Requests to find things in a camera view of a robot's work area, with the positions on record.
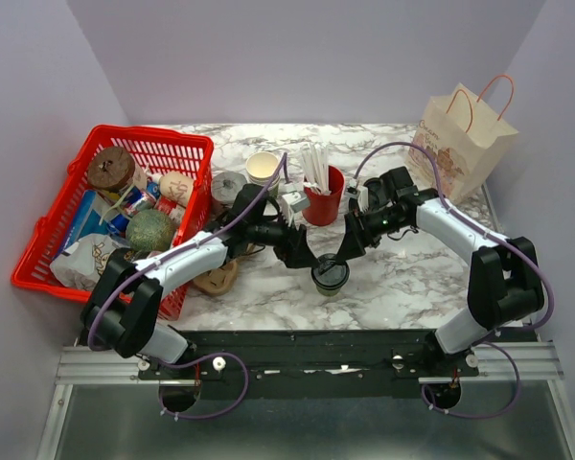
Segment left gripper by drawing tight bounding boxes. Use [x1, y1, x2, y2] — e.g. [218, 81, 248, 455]
[247, 207, 320, 269]

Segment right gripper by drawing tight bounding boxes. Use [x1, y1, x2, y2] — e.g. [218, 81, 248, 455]
[334, 206, 408, 262]

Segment black cup lid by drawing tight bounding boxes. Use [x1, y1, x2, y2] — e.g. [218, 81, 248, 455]
[310, 268, 350, 286]

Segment green paper cup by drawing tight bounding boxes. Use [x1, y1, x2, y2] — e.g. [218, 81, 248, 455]
[315, 284, 343, 297]

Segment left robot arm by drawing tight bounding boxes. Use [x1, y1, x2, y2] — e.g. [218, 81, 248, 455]
[81, 184, 317, 379]

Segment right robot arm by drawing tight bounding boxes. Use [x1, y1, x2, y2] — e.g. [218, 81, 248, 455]
[334, 167, 544, 376]

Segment red straw holder cup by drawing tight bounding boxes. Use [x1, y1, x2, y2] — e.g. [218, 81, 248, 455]
[302, 166, 345, 226]

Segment stack of black lids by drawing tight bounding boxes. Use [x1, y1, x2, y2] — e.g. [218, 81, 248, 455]
[364, 177, 389, 211]

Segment brown cardboard cup carrier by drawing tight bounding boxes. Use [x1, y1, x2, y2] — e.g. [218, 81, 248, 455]
[192, 261, 239, 297]

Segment white wrapped straws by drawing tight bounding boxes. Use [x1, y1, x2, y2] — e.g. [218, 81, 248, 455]
[300, 143, 331, 196]

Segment stack of paper cups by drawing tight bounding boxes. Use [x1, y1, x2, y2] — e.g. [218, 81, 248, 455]
[245, 151, 280, 192]

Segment grey toilet paper roll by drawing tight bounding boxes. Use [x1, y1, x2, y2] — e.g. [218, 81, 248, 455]
[211, 172, 247, 215]

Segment beige bottle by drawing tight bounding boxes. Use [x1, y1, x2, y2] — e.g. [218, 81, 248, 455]
[158, 172, 195, 208]

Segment beige paper bag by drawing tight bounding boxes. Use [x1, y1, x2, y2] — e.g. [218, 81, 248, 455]
[404, 74, 518, 204]

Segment green round melon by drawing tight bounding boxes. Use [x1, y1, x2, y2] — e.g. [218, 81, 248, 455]
[126, 209, 176, 252]

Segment blue red can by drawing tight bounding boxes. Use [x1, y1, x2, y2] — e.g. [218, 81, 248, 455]
[108, 182, 160, 233]

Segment red plastic basket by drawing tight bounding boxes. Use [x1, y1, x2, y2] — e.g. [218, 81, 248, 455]
[11, 125, 214, 304]

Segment brown cork roll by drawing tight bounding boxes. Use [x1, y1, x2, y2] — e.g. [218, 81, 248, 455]
[87, 147, 135, 193]

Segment blue white package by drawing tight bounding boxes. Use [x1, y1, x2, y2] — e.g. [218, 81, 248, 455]
[57, 190, 118, 253]

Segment white snack bag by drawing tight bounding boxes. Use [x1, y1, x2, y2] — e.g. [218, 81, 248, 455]
[50, 234, 123, 291]

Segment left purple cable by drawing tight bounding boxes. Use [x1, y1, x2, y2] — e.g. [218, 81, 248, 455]
[85, 151, 291, 421]

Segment purple cable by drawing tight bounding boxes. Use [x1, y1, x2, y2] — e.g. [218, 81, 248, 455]
[354, 141, 556, 421]
[85, 151, 291, 421]

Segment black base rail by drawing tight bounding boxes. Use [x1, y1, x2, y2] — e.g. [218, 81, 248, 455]
[76, 330, 542, 402]

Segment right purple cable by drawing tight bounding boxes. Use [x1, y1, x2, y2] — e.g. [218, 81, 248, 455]
[354, 141, 556, 421]

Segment aluminium frame rail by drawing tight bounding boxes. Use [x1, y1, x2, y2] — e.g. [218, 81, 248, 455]
[37, 332, 575, 459]

